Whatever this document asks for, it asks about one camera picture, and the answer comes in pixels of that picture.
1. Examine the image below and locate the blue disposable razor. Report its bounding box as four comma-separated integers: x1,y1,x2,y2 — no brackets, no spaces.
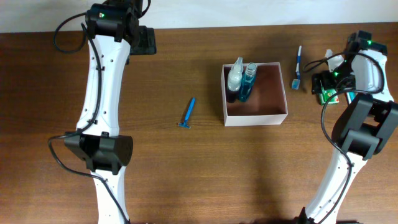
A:
178,98,196,129

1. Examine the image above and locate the green white toothpaste tube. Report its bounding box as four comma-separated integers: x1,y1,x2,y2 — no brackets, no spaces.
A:
346,92,356,104

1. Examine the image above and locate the teal mouthwash bottle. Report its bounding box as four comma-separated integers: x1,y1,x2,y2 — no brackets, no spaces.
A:
238,62,257,102

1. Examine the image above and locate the clear spray bottle dark liquid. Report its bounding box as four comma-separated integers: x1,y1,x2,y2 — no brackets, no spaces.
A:
226,57,243,103

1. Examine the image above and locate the green soap box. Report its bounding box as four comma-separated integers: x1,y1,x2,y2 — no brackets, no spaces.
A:
318,88,340,105

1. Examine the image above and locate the blue white toothbrush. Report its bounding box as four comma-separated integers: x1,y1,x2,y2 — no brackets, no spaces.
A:
291,45,302,90

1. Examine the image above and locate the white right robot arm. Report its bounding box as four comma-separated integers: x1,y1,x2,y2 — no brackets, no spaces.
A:
294,30,397,223

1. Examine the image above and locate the pink open cardboard box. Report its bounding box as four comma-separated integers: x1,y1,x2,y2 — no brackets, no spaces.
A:
221,62,288,127

